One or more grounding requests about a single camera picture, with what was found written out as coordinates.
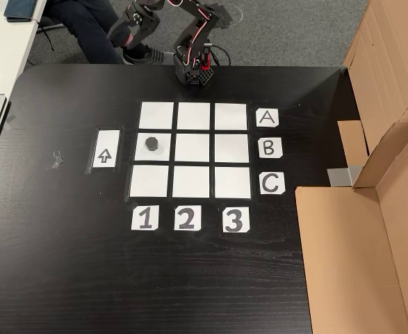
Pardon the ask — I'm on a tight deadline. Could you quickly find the white paper grid square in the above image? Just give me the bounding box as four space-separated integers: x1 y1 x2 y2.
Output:
214 166 252 200
172 166 211 198
135 133 172 162
214 134 250 164
177 102 211 130
174 133 211 163
139 102 174 129
129 165 170 198
214 102 248 131

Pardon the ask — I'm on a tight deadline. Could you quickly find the person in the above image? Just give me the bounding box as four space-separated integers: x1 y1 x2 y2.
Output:
45 0 175 66

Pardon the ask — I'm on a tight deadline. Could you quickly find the black red table clamp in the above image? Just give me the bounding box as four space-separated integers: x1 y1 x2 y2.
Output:
202 40 213 70

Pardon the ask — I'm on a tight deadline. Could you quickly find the black floor tape patch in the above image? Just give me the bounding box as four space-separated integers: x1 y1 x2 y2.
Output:
206 2 243 31

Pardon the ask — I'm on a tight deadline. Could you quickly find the dark blue case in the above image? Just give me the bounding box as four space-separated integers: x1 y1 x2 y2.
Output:
3 0 48 24

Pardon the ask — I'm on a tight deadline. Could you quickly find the paper sheet with arrow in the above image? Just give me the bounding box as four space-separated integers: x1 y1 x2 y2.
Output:
92 129 120 169

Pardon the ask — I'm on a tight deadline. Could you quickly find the white desk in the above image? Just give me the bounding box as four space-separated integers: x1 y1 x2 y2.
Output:
0 0 48 182

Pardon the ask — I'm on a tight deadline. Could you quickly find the crumpled clear tape piece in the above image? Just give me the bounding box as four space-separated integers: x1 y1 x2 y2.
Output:
47 150 65 171

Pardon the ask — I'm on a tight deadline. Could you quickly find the paper sheet letter A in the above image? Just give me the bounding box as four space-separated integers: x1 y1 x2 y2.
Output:
256 108 279 128

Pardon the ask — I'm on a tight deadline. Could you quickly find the paper sheet letter B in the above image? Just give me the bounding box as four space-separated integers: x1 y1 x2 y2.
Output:
258 137 283 159

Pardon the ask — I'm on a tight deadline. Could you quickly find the paper sheet number 1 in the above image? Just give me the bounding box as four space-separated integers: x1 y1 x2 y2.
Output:
131 205 160 231

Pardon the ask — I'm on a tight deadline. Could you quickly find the paper sheet number 2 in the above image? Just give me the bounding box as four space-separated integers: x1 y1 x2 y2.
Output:
174 205 202 231

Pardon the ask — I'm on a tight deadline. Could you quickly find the paper sheet letter C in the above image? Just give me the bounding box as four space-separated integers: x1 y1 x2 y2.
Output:
259 173 286 196

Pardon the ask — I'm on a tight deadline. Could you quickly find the paper sheet number 3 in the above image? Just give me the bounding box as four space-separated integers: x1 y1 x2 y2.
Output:
222 207 250 233

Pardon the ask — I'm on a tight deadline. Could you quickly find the grey tape strip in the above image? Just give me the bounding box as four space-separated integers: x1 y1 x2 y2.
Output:
327 166 363 187

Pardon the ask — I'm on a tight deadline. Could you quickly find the large brown cardboard box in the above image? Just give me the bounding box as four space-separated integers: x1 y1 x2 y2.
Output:
295 0 408 334

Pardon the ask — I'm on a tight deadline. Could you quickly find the black cable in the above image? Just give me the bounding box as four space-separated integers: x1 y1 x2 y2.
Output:
209 44 232 67

